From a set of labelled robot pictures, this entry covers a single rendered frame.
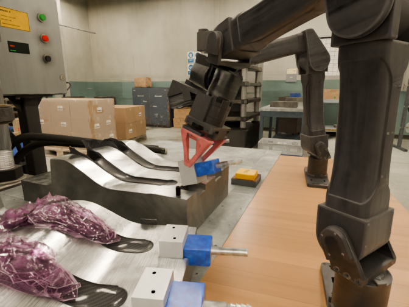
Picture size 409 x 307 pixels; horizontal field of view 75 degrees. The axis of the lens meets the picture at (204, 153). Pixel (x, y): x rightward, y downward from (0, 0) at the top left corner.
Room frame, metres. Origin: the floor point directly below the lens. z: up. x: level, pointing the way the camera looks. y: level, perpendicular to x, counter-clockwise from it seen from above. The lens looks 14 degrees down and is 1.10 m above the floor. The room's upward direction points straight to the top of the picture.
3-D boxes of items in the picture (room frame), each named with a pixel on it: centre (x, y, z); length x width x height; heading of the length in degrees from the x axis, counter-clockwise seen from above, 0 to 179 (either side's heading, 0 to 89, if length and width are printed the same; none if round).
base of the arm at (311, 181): (0.87, -0.38, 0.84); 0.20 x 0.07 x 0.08; 162
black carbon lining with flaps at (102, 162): (0.68, 0.20, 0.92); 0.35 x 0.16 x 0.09; 67
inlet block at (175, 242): (0.36, 0.00, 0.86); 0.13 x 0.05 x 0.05; 84
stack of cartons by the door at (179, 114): (7.52, 0.44, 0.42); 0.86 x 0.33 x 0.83; 67
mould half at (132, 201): (0.70, 0.21, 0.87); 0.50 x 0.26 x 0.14; 67
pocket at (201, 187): (0.55, 0.03, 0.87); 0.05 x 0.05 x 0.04; 67
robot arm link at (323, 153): (0.86, -0.38, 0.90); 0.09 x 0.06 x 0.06; 6
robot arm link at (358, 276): (0.30, -0.20, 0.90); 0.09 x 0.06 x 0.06; 123
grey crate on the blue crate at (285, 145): (3.74, -1.10, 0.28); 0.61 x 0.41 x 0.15; 67
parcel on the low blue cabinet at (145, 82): (7.98, 1.79, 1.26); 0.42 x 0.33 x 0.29; 67
